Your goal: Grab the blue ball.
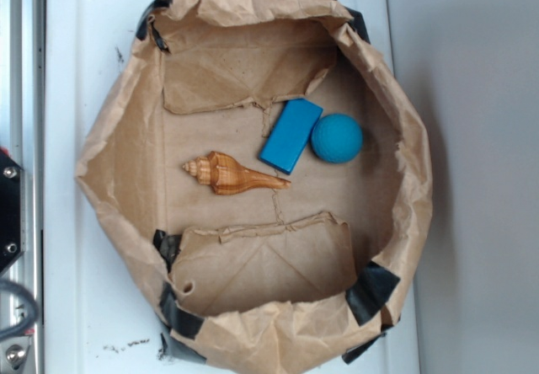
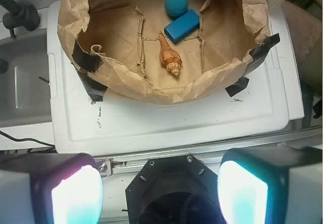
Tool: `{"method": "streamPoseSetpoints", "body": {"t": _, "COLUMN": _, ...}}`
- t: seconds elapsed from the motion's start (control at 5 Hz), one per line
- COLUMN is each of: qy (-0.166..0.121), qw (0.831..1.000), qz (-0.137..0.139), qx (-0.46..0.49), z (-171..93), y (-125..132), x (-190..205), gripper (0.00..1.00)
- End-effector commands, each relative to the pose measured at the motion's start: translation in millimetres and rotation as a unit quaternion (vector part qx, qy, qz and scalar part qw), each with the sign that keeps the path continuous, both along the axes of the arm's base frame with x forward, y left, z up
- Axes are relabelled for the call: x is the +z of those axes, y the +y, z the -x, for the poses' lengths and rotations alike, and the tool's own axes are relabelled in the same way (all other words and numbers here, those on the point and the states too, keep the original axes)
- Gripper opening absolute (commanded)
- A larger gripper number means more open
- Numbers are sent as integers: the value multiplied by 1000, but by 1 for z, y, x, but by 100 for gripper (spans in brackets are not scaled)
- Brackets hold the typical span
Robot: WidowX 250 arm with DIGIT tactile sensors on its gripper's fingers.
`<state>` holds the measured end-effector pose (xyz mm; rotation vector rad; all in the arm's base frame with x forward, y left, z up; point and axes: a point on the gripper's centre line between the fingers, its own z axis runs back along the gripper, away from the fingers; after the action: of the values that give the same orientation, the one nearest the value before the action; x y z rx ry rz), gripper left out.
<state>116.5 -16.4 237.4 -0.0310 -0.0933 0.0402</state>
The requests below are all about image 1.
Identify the blue ball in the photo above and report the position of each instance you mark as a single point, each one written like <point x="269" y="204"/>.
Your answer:
<point x="336" y="138"/>

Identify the brown spiral seashell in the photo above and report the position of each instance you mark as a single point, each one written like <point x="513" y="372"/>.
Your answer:
<point x="226" y="176"/>

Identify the blue rectangular block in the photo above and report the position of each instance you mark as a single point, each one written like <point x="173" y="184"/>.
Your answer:
<point x="290" y="134"/>

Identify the brown paper bag tray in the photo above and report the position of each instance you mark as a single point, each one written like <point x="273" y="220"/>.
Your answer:
<point x="266" y="281"/>

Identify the black mounting bracket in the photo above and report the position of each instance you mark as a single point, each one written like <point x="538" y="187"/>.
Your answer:
<point x="12" y="211"/>

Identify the aluminium frame rail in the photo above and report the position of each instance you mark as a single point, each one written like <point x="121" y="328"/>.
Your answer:
<point x="22" y="128"/>

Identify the silver corner bracket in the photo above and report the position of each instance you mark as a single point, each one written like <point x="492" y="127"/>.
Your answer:
<point x="15" y="353"/>

